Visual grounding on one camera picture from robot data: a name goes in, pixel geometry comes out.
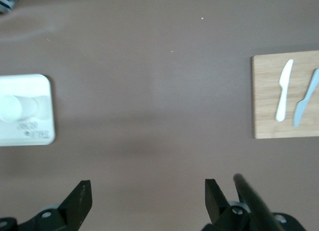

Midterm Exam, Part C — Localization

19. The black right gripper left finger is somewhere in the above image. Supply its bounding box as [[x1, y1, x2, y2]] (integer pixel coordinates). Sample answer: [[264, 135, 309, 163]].
[[24, 180, 93, 231]]

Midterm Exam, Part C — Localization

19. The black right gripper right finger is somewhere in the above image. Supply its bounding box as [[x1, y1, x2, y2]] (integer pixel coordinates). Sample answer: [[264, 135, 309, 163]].
[[201, 178, 250, 231]]

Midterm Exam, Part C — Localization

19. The white paper cup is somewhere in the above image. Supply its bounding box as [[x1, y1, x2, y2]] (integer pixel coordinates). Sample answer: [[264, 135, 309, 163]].
[[0, 94, 40, 124]]

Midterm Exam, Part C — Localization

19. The wooden cutting board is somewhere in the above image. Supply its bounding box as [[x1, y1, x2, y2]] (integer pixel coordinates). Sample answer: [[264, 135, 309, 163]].
[[251, 50, 319, 139]]

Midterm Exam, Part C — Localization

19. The grey plastic knife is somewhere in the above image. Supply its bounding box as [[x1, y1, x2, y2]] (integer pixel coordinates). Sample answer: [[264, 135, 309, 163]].
[[293, 68, 319, 128]]

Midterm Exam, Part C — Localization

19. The cream tray with bear print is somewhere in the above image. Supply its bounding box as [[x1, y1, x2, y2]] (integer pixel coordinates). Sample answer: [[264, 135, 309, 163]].
[[0, 73, 55, 147]]

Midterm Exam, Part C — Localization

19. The white plastic knife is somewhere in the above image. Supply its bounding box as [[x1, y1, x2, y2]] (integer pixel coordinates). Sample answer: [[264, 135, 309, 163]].
[[276, 59, 294, 122]]

